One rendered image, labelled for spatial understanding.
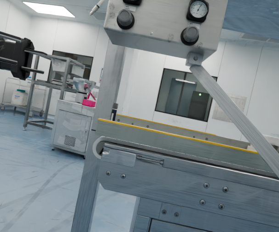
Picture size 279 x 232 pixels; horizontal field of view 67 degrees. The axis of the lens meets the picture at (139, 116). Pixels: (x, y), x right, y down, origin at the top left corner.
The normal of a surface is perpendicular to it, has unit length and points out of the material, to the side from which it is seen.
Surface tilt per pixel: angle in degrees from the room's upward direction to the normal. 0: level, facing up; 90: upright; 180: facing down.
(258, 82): 90
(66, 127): 92
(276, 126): 90
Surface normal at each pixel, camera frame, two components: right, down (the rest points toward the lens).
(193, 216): -0.04, 0.04
